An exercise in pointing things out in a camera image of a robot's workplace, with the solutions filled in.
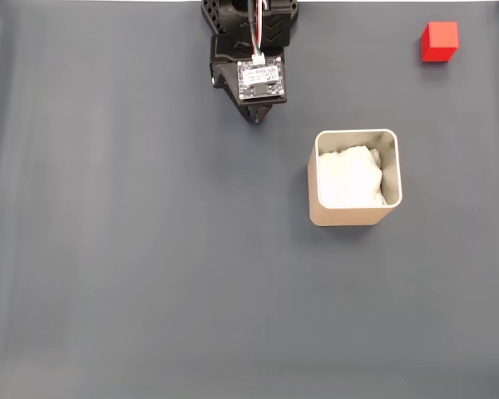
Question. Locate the red cube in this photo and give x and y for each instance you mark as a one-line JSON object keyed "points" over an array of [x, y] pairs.
{"points": [[441, 41]]}

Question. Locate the beige square box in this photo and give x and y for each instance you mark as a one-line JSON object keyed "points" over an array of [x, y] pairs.
{"points": [[345, 216]]}

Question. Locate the white crumpled cloth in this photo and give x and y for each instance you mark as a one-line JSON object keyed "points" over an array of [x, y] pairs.
{"points": [[349, 178]]}

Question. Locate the dark grey mat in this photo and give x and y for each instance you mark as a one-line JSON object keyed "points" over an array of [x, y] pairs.
{"points": [[149, 249]]}

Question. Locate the camera circuit board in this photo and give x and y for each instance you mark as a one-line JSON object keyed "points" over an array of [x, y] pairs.
{"points": [[260, 81]]}

